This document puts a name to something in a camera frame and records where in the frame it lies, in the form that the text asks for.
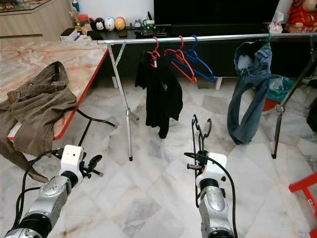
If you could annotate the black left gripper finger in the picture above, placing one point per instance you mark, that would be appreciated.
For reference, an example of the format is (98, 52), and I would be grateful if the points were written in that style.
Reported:
(96, 160)
(98, 173)

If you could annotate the black hanger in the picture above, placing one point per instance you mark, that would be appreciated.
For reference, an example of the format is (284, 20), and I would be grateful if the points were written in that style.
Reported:
(201, 146)

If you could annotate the brown trousers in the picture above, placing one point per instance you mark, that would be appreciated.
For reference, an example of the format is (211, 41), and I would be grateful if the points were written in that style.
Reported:
(39, 116)

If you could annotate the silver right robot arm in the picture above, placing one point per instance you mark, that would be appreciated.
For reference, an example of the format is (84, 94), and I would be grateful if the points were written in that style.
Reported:
(213, 208)

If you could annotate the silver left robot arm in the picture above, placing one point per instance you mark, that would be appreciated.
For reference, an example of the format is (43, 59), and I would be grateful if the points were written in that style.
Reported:
(52, 196)

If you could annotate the empty red hanger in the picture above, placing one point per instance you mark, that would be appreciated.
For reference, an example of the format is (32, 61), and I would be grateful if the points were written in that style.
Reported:
(185, 67)

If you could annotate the blue hanger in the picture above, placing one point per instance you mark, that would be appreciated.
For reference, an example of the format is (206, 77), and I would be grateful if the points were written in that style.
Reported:
(204, 64)

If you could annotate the red hanger carrying shirt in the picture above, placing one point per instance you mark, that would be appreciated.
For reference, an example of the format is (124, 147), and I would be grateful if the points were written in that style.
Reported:
(153, 57)

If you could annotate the green hanger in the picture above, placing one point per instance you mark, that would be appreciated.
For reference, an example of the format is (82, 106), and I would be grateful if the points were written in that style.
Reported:
(270, 36)

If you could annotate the black t-shirt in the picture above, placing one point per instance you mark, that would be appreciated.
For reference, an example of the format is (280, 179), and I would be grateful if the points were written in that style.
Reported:
(161, 96)

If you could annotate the blue jeans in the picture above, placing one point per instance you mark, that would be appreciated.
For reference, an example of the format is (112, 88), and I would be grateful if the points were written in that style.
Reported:
(247, 99)

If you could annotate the red waste bin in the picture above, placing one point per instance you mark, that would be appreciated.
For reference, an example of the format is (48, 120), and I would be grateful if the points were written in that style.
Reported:
(271, 105)

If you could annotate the red plastic stool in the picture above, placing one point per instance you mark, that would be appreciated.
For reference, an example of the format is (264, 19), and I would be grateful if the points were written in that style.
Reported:
(302, 182)

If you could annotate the black television cabinet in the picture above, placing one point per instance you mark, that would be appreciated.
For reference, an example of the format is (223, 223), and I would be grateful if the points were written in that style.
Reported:
(228, 59)

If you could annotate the green plastic bin bag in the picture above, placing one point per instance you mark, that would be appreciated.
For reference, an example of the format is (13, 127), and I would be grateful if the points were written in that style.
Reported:
(282, 88)

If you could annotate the small white box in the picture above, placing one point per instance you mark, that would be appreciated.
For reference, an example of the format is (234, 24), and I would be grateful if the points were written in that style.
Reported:
(69, 35)

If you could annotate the silver metal clothes rack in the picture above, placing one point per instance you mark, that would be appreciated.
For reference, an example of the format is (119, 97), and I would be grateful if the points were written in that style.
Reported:
(218, 37)

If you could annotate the black egg figure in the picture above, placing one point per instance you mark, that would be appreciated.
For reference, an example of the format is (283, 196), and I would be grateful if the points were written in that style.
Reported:
(98, 25)

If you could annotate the jar with red lid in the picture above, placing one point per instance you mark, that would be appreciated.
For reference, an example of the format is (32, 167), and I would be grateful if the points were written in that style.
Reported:
(81, 25)

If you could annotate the white egg figure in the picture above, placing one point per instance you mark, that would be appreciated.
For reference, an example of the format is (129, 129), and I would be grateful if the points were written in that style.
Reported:
(109, 24)

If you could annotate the green desk gadget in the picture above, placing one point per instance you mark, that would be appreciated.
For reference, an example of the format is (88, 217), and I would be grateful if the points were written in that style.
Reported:
(149, 29)

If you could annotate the small grey figure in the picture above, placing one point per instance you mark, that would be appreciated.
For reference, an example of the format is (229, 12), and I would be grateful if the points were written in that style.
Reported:
(136, 25)

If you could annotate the light wood cabinet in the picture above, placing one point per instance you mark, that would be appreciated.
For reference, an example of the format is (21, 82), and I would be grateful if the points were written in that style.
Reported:
(29, 22)

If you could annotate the black television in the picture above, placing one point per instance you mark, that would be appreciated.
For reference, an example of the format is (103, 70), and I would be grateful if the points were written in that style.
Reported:
(215, 11)

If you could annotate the white tissue box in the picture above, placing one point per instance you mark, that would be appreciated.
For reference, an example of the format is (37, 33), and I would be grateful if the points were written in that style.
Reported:
(276, 27)

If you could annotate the red figurine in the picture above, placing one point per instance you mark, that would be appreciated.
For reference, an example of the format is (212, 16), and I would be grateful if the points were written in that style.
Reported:
(302, 16)

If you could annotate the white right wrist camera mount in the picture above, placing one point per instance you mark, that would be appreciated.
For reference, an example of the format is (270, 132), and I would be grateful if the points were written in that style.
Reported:
(215, 166)

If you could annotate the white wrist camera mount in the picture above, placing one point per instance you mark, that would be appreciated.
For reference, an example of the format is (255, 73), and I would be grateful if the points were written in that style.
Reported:
(215, 166)
(72, 157)

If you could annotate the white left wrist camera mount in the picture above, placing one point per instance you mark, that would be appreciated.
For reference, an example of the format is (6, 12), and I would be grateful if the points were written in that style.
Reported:
(72, 157)

